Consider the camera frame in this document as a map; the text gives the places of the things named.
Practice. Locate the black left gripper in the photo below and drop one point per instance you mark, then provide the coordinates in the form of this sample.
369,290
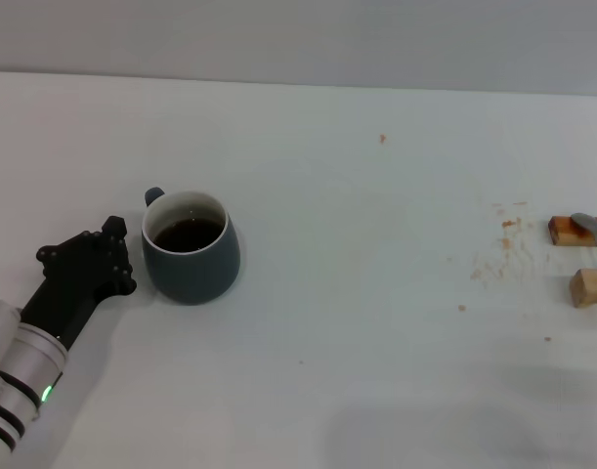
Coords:
83,266

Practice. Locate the short wooden block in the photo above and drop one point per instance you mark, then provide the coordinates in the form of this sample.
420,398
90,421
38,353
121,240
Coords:
588,288

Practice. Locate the pink spoon with grey bowl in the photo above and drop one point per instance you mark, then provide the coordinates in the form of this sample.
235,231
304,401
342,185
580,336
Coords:
587,223

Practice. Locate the dark grey coffee cup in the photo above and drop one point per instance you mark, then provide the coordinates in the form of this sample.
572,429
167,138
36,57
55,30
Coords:
195,273

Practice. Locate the long wooden block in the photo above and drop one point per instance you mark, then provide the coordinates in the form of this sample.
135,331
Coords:
569,232

